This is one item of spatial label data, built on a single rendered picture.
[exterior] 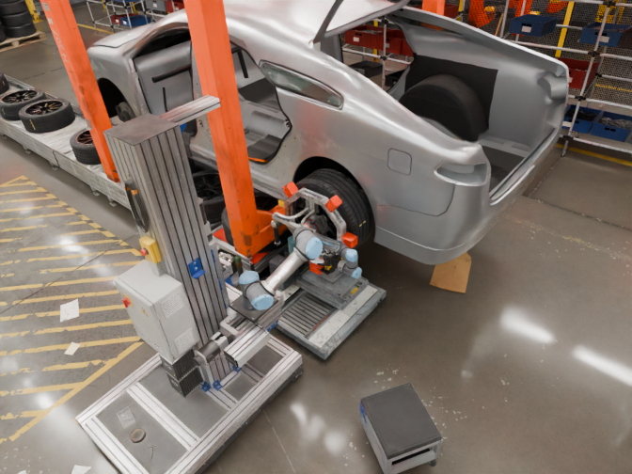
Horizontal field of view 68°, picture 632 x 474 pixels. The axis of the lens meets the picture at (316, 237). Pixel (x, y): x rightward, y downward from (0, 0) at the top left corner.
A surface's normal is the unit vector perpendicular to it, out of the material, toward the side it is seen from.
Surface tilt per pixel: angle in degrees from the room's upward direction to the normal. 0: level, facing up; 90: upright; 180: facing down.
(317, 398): 0
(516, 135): 90
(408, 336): 0
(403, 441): 0
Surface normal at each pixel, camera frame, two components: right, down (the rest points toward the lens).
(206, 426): -0.05, -0.78
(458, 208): -0.04, 0.61
